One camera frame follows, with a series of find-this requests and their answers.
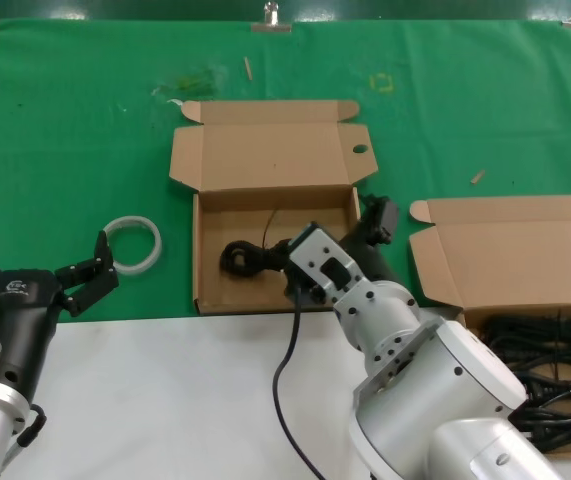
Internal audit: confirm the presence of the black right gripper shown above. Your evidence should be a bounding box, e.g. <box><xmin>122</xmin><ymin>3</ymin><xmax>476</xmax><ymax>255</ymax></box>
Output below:
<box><xmin>338</xmin><ymin>192</ymin><xmax>415</xmax><ymax>300</ymax></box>

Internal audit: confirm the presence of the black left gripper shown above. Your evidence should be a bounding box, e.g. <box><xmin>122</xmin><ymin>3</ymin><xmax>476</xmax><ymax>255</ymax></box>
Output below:
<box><xmin>0</xmin><ymin>229</ymin><xmax>120</xmax><ymax>402</ymax></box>

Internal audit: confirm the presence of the black power cable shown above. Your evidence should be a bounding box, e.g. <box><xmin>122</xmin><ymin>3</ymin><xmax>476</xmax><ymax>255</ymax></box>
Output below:
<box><xmin>219</xmin><ymin>207</ymin><xmax>296</xmax><ymax>276</ymax></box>

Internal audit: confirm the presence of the open brown cardboard box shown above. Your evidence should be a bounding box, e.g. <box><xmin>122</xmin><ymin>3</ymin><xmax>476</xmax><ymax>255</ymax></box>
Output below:
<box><xmin>408</xmin><ymin>194</ymin><xmax>571</xmax><ymax>456</ymax></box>

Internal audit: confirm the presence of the cardboard box with round hole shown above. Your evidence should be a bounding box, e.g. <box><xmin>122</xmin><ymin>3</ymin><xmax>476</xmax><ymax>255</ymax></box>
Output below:
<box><xmin>168</xmin><ymin>99</ymin><xmax>379</xmax><ymax>316</ymax></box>

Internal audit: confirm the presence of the clear tape roll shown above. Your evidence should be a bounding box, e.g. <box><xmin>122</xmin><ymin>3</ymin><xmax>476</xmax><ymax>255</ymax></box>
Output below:
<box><xmin>102</xmin><ymin>215</ymin><xmax>163</xmax><ymax>277</ymax></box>

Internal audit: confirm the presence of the green table cloth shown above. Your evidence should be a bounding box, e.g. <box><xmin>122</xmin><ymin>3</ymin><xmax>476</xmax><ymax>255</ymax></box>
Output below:
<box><xmin>0</xmin><ymin>18</ymin><xmax>571</xmax><ymax>324</ymax></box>

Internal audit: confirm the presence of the clear plastic wrapper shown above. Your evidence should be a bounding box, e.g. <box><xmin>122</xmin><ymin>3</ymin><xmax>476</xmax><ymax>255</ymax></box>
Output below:
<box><xmin>150</xmin><ymin>67</ymin><xmax>226</xmax><ymax>109</ymax></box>

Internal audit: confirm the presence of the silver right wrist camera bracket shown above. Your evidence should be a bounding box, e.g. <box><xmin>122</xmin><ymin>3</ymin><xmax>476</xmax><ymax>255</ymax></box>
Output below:
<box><xmin>284</xmin><ymin>222</ymin><xmax>366</xmax><ymax>304</ymax></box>

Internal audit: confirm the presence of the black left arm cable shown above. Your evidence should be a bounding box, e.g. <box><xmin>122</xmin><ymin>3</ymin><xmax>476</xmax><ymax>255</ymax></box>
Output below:
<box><xmin>17</xmin><ymin>402</ymin><xmax>48</xmax><ymax>449</ymax></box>

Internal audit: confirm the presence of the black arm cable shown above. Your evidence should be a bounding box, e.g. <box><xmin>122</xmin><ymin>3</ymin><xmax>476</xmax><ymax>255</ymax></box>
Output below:
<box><xmin>17</xmin><ymin>402</ymin><xmax>48</xmax><ymax>449</ymax></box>
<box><xmin>272</xmin><ymin>279</ymin><xmax>329</xmax><ymax>480</ymax></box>

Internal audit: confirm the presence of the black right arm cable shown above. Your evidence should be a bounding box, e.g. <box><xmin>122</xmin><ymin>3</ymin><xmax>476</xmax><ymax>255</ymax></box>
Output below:
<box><xmin>272</xmin><ymin>279</ymin><xmax>329</xmax><ymax>480</ymax></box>

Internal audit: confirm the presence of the pile of black power cables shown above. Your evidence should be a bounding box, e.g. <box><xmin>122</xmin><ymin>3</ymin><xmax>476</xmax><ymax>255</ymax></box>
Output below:
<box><xmin>479</xmin><ymin>307</ymin><xmax>571</xmax><ymax>454</ymax></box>

